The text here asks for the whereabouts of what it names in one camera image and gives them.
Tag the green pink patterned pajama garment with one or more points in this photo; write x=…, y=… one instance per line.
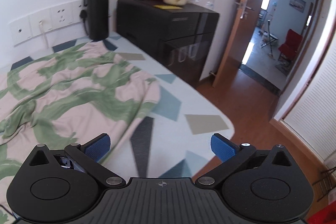
x=78, y=98

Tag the framed wall picture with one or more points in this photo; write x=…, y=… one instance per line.
x=298, y=1

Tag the white wall socket panel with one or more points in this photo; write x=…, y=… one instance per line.
x=39, y=22

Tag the red chair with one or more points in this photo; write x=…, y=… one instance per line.
x=290, y=45

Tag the black wall plug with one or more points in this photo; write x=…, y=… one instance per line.
x=83, y=17

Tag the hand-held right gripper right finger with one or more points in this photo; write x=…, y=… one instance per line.
x=224, y=148

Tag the black insulated bottle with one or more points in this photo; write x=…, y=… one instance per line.
x=97, y=9

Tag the black cabinet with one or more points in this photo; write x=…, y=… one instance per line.
x=168, y=30

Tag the wooden door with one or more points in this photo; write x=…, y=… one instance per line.
x=236, y=43

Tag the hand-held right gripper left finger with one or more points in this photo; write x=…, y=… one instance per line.
x=98, y=147

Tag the geometric patterned table mat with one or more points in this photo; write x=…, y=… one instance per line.
x=168, y=134

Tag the white louvered wardrobe door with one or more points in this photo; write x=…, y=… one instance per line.
x=312, y=114

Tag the yellow sticky note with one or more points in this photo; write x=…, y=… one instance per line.
x=168, y=6

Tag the clear plastic bag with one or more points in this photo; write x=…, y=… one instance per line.
x=202, y=1

